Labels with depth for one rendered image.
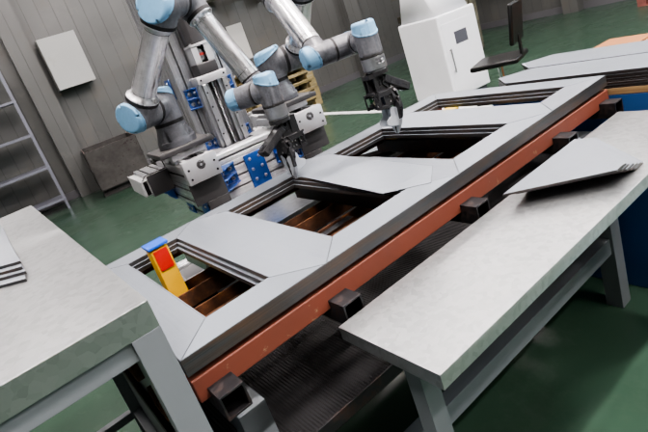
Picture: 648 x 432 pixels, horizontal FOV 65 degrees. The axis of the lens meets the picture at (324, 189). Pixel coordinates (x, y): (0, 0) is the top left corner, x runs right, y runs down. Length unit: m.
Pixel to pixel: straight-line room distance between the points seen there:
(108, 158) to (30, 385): 7.04
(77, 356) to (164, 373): 0.11
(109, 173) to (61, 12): 2.63
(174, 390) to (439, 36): 5.23
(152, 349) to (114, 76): 8.24
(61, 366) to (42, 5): 8.35
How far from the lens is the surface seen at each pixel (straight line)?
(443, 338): 0.93
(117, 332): 0.71
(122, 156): 7.71
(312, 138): 2.16
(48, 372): 0.71
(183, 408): 0.78
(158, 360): 0.74
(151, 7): 1.76
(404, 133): 1.91
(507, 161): 1.47
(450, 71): 5.78
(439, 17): 5.73
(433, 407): 1.06
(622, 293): 2.19
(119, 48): 8.94
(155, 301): 1.23
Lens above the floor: 1.31
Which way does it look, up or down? 18 degrees down
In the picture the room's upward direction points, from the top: 19 degrees counter-clockwise
